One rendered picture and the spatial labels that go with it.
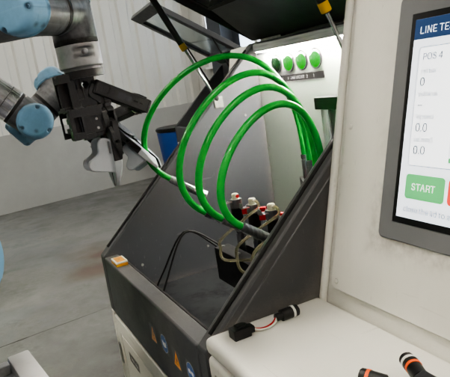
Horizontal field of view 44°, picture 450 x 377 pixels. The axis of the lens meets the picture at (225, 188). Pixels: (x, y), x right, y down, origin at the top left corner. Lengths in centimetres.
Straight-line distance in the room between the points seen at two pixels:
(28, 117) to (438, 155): 82
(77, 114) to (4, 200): 677
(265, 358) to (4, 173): 701
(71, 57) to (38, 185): 685
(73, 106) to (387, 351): 63
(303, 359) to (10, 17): 64
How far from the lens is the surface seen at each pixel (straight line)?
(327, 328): 88
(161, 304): 112
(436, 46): 80
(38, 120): 123
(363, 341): 83
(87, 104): 100
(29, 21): 88
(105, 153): 100
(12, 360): 95
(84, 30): 99
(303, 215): 94
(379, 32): 89
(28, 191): 778
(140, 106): 102
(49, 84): 139
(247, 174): 162
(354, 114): 91
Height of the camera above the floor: 138
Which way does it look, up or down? 12 degrees down
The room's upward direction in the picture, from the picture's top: 8 degrees counter-clockwise
